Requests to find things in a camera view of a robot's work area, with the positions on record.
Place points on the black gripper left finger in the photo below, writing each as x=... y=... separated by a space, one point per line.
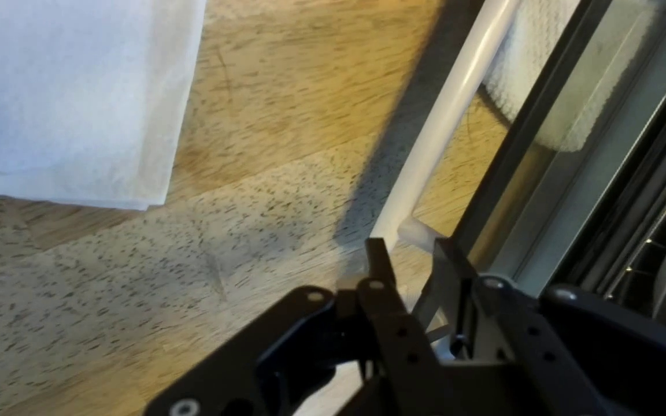
x=324 y=360

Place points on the beige cloth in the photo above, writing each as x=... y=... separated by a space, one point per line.
x=533 y=60

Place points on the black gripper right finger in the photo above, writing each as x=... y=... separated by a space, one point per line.
x=579 y=354

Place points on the white paper napkin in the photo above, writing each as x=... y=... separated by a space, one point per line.
x=56 y=94

